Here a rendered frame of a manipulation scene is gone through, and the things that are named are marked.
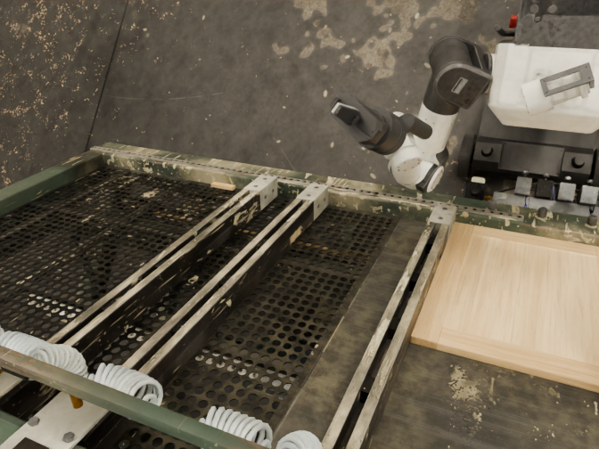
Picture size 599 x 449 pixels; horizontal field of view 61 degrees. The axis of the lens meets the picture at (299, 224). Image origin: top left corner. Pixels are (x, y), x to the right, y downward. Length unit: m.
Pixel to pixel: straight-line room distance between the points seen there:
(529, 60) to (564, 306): 0.56
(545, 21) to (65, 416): 1.17
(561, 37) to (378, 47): 1.71
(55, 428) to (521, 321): 0.95
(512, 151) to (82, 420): 1.97
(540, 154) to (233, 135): 1.59
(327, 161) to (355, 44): 0.65
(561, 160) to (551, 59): 1.19
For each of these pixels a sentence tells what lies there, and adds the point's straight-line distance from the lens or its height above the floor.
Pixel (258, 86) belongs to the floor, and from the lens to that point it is 3.00.
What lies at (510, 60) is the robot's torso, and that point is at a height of 1.36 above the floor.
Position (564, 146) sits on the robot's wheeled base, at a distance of 2.42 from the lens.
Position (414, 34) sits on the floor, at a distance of 2.84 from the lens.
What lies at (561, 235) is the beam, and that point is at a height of 0.90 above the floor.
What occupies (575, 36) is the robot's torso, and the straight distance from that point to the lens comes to 1.25.
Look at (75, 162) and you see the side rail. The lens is 2.16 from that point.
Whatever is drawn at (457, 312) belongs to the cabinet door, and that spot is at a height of 1.25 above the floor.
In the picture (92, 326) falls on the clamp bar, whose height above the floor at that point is 1.63.
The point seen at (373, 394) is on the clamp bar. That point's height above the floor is 1.58.
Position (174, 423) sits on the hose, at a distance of 0.68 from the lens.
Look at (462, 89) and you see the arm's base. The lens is 1.25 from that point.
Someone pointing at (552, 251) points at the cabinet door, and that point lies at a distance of 1.56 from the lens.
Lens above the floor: 2.50
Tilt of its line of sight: 68 degrees down
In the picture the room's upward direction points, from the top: 69 degrees counter-clockwise
